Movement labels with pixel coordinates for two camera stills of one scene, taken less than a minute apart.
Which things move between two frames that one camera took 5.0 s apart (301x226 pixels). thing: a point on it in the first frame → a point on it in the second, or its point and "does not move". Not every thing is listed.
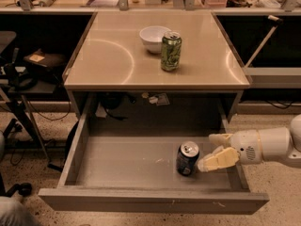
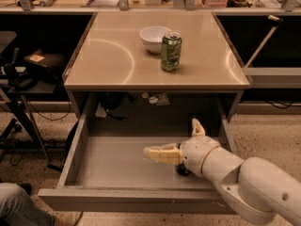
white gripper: (246, 146) → (195, 154)
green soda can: (171, 45) does not move
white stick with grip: (277, 21) does not move
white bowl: (151, 37) does not move
